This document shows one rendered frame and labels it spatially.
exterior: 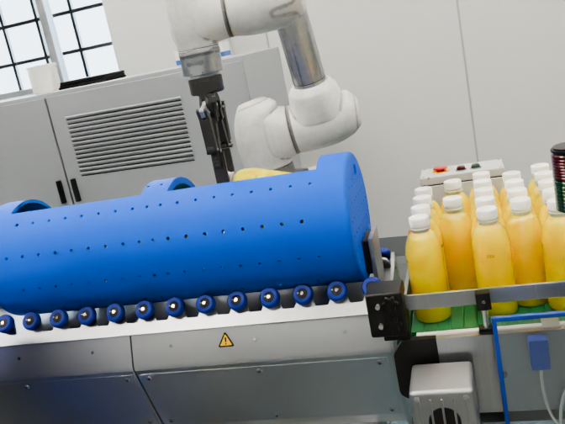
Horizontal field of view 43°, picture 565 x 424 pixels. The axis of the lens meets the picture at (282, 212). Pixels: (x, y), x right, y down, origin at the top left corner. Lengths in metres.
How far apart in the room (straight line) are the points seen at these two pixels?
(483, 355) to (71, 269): 0.90
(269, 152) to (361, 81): 2.23
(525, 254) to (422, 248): 0.20
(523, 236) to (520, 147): 2.91
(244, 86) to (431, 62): 1.43
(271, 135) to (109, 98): 1.51
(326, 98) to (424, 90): 2.20
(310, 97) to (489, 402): 1.07
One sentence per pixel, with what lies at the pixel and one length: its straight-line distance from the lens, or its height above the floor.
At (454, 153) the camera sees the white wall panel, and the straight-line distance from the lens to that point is 4.35.
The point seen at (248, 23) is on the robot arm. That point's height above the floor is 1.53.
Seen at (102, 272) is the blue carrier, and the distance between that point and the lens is 1.63.
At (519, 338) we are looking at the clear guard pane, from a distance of 1.35.
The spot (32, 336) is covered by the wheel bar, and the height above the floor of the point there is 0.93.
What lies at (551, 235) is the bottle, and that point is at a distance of 1.40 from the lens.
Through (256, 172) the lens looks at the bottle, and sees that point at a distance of 1.57.
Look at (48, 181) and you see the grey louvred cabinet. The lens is 3.85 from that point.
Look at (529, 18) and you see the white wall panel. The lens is 4.23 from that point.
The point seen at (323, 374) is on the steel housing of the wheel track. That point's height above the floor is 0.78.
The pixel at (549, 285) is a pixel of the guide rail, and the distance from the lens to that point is 1.38.
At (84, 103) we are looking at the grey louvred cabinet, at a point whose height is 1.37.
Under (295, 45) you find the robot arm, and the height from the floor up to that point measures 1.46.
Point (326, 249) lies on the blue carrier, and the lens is 1.44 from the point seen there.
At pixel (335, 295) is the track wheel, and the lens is 1.50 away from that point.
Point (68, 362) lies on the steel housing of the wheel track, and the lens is 1.78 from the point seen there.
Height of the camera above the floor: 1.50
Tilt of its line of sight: 14 degrees down
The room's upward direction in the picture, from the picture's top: 11 degrees counter-clockwise
